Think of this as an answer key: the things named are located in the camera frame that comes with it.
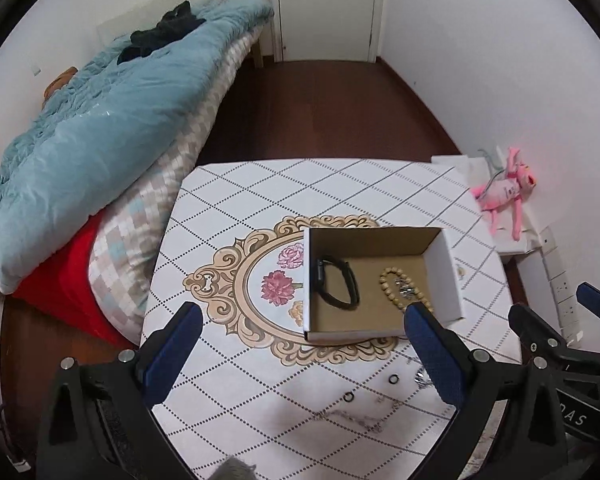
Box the black clothing on bed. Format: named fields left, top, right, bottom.
left=117, top=0, right=206, bottom=65

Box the black smart wristband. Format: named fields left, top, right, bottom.
left=313, top=255, right=361, bottom=311

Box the wooden bead bracelet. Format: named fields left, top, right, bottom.
left=378, top=266, right=436, bottom=314

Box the brown item by wall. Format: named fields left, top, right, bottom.
left=43, top=66, right=78, bottom=101

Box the checkered bed sheet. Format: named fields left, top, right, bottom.
left=87, top=26, right=262, bottom=344

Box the light blue duvet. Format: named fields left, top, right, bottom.
left=0, top=0, right=273, bottom=295

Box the patterned white tablecloth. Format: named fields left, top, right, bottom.
left=143, top=158, right=520, bottom=479

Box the pink panther plush toy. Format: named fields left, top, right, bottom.
left=470, top=148, right=536, bottom=242

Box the red blanket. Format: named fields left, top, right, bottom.
left=12, top=210, right=131, bottom=347

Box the white door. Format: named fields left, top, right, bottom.
left=272, top=0, right=384, bottom=63

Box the white wall power strip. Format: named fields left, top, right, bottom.
left=540, top=226, right=583, bottom=348

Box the cardboard box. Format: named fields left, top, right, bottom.
left=303, top=226, right=465, bottom=344

